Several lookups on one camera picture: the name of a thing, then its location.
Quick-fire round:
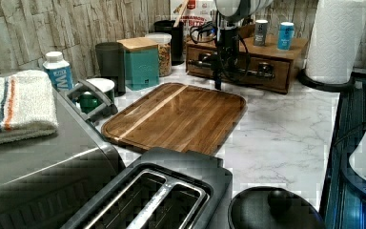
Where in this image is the white paper towel roll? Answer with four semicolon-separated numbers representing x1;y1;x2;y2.
306;0;366;85

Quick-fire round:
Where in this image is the black dish rack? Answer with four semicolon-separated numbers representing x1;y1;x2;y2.
319;69;366;229

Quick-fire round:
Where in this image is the cinnamon cereal box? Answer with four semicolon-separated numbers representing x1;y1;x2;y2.
170;0;216;40

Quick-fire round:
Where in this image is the wooden cutting board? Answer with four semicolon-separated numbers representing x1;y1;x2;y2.
101;83;246;156

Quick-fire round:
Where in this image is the dark grey cylindrical canister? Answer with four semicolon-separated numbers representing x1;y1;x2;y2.
95;42;126;96

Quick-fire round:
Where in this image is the green mug white lid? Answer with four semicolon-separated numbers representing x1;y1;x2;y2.
78;78;115;114

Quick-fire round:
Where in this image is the black two-slot toaster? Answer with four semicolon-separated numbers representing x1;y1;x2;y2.
61;148;233;229

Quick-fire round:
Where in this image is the wooden drawer box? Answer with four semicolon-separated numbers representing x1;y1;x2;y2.
186;35;309;94

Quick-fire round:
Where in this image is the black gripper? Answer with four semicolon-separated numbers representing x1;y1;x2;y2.
213;18;239;90

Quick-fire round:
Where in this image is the black round lid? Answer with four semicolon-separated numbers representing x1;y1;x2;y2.
228;186;326;229

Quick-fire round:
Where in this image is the wooden utensil handle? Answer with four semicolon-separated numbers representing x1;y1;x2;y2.
173;0;189;28

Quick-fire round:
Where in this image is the black utensil holder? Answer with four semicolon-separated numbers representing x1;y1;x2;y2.
153;20;184;66

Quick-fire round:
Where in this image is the folded white striped towel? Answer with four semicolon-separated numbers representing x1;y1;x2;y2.
0;70;58;144

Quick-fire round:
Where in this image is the grey spice can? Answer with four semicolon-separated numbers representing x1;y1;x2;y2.
254;19;269;46

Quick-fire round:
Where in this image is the teal box wooden lid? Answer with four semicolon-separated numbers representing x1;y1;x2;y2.
119;37;159;91

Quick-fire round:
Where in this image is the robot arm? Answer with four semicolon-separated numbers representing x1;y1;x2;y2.
212;0;274;90

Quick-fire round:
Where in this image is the glass jar of cereal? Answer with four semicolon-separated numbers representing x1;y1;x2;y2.
146;32;172;77

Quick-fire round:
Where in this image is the blue spice can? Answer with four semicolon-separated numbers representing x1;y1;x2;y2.
277;22;295;50

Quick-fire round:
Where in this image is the black paper towel base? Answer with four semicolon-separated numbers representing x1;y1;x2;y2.
297;69;356;93

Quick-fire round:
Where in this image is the white blue water carton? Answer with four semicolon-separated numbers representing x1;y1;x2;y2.
43;52;73;91

